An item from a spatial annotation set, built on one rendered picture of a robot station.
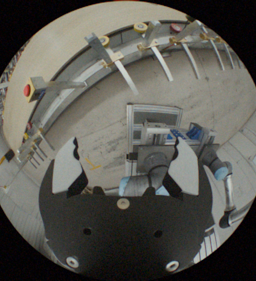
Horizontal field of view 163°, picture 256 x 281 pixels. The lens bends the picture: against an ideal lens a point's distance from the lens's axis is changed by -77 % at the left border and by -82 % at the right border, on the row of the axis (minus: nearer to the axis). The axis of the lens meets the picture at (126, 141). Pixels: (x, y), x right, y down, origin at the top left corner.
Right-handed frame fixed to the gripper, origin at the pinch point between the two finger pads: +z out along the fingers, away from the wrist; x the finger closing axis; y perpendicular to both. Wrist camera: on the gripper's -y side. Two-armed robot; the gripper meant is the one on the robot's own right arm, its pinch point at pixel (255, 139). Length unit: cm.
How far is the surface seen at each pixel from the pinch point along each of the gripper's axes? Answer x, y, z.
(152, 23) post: -74, -37, 21
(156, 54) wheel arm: -66, -31, 46
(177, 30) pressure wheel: -51, -56, 41
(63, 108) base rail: -144, 3, 62
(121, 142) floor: -95, 86, 132
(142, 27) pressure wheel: -75, -50, 41
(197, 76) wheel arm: -34, -24, 46
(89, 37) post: -95, -25, 15
